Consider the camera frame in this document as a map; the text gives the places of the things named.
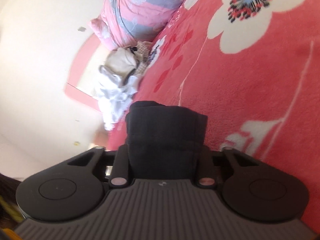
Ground dark grey shorts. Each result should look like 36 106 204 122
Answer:
125 101 208 179

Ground beige white crumpled clothes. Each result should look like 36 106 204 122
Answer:
96 41 152 131

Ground pink bed headboard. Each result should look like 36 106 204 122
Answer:
64 34 101 111

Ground pink grey floral duvet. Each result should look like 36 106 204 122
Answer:
90 0 185 50

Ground red floral bed blanket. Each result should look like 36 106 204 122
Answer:
107 0 320 181

